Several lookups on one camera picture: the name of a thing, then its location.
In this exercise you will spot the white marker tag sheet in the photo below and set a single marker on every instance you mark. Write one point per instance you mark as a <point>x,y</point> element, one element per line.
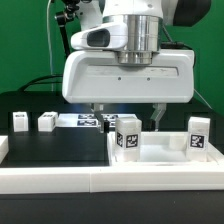
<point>86,120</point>

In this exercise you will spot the white square table top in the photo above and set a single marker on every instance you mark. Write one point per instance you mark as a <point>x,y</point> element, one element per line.
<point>162,149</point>

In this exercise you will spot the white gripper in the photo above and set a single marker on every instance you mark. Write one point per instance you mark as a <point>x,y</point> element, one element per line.
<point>97,77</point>

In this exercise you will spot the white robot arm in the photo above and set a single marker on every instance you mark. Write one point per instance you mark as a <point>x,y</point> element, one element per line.
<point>119,57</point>

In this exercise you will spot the white U-shaped obstacle fence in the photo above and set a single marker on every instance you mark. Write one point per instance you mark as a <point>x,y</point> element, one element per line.
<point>110,179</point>

